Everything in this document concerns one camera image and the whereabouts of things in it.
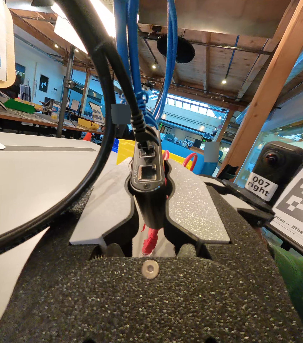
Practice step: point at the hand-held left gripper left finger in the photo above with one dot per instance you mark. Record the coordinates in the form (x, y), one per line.
(106, 209)

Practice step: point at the black ethernet adapter hub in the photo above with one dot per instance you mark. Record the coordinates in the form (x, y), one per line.
(149, 187)

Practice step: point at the orange traffic cone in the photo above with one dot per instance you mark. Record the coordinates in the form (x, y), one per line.
(87, 136)

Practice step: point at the black disc lamp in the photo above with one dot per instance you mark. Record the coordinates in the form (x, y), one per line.
(175, 49)

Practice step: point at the yellow box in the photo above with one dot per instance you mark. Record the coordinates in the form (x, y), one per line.
(87, 124)

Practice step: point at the white sign board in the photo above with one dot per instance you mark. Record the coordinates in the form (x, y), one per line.
(96, 112)

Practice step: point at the green box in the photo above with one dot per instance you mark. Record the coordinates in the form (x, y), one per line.
(20, 106)

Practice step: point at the yellow plastic bin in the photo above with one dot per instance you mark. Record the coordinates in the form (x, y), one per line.
(124, 150)

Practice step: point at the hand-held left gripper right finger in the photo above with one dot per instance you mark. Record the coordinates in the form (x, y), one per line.
(197, 209)

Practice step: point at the bright ceiling light panel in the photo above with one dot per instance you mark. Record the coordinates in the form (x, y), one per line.
(103, 13)

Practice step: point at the wooden work table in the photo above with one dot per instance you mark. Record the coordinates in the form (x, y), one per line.
(33, 119)

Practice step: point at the black metal pole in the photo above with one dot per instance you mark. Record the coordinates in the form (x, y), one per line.
(64, 96)

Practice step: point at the framed printed tag board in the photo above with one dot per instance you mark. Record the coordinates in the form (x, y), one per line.
(301, 203)

